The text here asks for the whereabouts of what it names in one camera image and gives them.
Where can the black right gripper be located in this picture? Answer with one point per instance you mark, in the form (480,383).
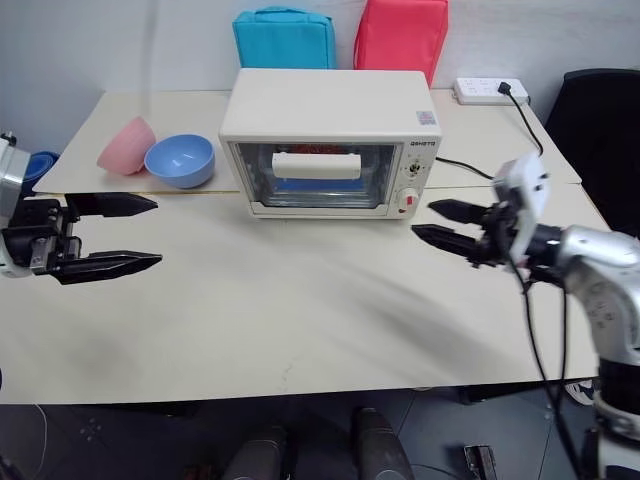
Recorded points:
(495,235)

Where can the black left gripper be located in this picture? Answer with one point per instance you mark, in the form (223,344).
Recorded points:
(35,235)

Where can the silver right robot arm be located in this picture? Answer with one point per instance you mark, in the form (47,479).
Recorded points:
(600,260)

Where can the large oven timer knob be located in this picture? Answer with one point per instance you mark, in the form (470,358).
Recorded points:
(407,199)

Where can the small oven temperature knob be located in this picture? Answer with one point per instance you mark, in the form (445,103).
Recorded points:
(413,170)

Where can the blue round container stack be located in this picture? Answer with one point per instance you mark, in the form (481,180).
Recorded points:
(42,170)

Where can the small oven top sticker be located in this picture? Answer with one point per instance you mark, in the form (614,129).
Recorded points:
(426,118)

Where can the cream toaster oven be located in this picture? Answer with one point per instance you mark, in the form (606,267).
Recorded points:
(325,100)

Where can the pink plastic bowl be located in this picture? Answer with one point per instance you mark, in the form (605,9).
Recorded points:
(125,147)

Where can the blue plastic bowl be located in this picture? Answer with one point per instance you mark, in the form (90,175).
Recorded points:
(180,160)

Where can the white power strip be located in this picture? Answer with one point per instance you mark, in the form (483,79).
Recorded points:
(480,90)

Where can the black power plug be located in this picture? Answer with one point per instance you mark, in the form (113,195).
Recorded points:
(504,89)

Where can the black office chair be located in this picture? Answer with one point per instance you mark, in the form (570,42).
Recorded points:
(600,140)

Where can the red fabric bag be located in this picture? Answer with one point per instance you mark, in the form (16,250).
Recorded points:
(400,35)

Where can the white sneaker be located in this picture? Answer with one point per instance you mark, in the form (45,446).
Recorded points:
(582,394)

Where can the dark rounded shape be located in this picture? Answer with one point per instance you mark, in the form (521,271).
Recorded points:
(260,455)
(380,445)

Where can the small black floor object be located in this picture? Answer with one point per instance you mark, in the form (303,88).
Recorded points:
(481,457)

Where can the blue fabric bag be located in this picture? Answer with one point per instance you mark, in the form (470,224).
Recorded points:
(285,37)

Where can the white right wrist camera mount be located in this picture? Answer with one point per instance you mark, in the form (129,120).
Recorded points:
(525,190)

